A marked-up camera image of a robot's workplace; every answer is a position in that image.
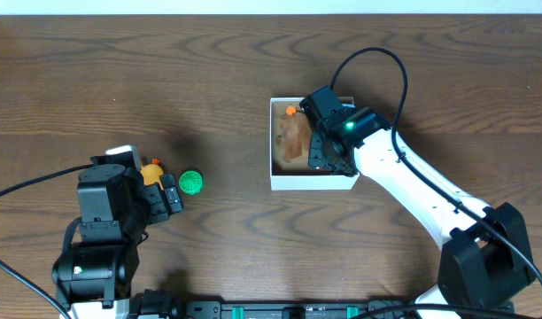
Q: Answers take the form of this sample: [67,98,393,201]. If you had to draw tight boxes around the orange toy duck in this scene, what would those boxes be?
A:
[141,158,165,190]

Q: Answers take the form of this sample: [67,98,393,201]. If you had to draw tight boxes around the white cardboard box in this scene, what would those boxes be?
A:
[269,97,358,191]

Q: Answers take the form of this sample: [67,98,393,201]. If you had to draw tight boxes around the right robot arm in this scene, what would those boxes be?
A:
[299,86,536,309]

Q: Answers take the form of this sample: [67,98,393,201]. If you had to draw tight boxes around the left black cable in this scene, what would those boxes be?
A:
[0,163,95,205]

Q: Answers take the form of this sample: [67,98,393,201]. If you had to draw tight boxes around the right black cable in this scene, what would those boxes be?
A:
[329,46,542,311]

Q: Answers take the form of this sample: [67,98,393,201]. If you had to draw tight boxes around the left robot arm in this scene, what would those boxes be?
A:
[51,164,183,310]

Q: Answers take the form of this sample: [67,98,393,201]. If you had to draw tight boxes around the brown plush bear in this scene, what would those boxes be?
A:
[273,103,313,168]

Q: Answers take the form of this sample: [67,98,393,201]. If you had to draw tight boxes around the green ridged ball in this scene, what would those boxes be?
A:
[179,170,204,195]

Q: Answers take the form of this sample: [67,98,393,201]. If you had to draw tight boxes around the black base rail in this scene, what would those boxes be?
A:
[128,290,515,319]

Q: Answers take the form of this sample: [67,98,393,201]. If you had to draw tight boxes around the black cable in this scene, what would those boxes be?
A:
[329,46,542,311]
[0,163,95,205]

